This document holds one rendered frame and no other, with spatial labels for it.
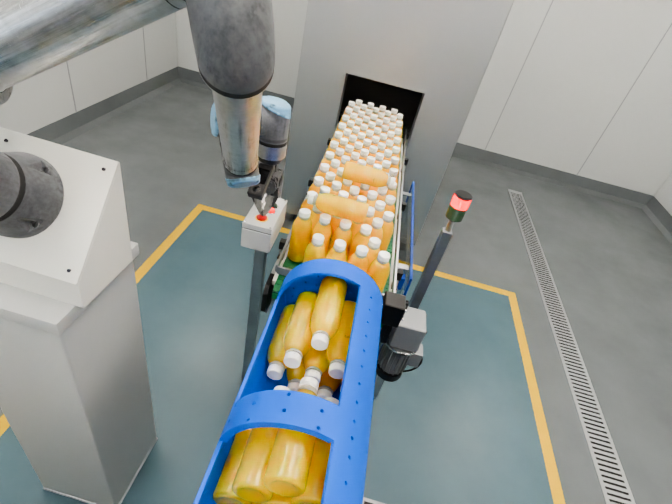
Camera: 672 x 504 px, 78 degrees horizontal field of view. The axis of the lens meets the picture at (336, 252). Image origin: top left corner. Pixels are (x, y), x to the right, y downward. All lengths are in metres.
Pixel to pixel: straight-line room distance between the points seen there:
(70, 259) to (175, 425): 1.25
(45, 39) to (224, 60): 0.31
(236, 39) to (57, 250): 0.66
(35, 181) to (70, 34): 0.37
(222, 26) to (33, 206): 0.61
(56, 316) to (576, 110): 5.24
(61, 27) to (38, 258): 0.51
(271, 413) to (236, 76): 0.54
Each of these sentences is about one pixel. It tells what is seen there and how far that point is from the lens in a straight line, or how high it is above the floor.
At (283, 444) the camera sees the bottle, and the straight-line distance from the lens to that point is 0.79.
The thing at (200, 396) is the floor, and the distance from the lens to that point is 2.23.
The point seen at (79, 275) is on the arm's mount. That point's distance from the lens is 1.06.
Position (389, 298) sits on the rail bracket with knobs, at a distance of 1.36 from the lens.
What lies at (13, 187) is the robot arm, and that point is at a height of 1.38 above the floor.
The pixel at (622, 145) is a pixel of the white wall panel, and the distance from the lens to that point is 5.88.
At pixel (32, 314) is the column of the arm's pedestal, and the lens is 1.14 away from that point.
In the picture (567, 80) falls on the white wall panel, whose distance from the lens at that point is 5.43.
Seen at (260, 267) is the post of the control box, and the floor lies 0.86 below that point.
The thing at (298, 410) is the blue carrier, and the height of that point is 1.23.
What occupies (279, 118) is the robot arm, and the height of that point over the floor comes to 1.45.
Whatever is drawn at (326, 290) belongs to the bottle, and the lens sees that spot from 1.03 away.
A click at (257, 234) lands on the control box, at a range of 1.37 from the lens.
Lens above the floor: 1.89
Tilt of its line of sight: 37 degrees down
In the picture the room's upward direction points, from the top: 15 degrees clockwise
